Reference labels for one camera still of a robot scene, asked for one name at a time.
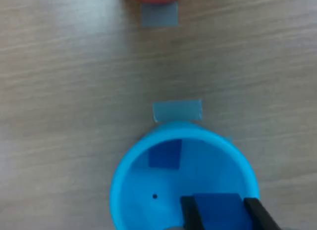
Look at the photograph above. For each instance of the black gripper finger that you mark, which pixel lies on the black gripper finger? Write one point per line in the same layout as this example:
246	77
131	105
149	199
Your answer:
262	215
192	214

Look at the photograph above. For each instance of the blue cube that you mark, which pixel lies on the blue cube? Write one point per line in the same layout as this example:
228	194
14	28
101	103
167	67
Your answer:
220	212
165	154

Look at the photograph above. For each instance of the blue plastic bin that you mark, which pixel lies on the blue plastic bin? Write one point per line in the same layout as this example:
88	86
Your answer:
138	190

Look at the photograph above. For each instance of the light blue tape mark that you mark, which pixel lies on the light blue tape mark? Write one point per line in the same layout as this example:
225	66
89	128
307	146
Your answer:
159	15
177	110

